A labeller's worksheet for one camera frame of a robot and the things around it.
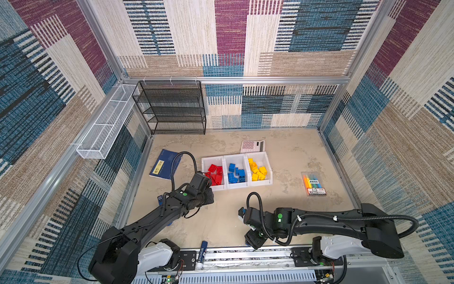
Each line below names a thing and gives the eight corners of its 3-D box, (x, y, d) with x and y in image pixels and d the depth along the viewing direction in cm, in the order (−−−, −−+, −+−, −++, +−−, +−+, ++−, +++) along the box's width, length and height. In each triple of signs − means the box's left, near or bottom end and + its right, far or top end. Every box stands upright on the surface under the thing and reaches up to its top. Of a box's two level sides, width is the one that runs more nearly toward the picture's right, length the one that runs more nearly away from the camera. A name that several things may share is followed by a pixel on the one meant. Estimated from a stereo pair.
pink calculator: (240, 155, 111) (240, 150, 107) (239, 144, 116) (240, 139, 113) (265, 154, 111) (266, 150, 107) (263, 144, 116) (264, 139, 113)
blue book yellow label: (149, 176, 102) (148, 174, 99) (163, 151, 113) (162, 149, 111) (171, 180, 100) (170, 178, 98) (183, 155, 111) (182, 152, 109)
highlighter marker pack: (306, 195, 94) (308, 193, 92) (300, 174, 102) (301, 171, 100) (325, 195, 94) (326, 193, 92) (317, 174, 102) (318, 171, 100)
